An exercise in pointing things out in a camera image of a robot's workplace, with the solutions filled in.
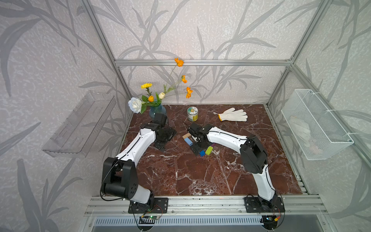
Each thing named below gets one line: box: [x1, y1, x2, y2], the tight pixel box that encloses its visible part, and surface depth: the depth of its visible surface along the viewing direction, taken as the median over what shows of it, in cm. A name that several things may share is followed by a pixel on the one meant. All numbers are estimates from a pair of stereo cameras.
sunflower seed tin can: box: [186, 105, 199, 122], surface depth 107 cm
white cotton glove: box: [217, 107, 249, 122], surface depth 114 cm
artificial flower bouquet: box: [128, 57, 194, 115], surface depth 88 cm
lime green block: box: [205, 145, 214, 156], surface depth 95 cm
